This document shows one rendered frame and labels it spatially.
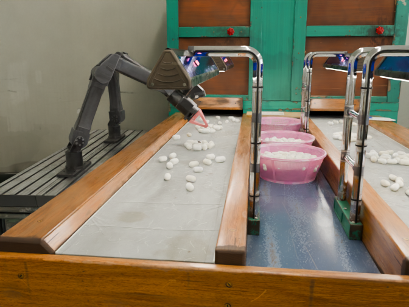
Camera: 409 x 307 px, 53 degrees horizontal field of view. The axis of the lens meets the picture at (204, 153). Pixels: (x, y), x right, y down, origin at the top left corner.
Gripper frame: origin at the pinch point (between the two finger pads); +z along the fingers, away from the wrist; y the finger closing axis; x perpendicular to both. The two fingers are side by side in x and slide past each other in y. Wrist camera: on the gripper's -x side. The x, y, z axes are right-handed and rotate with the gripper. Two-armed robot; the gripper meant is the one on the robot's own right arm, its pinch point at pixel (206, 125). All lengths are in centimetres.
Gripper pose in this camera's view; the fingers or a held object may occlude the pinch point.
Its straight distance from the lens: 171.1
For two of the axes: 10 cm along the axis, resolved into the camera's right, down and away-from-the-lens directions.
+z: 7.5, 6.6, 0.6
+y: 1.2, -2.3, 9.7
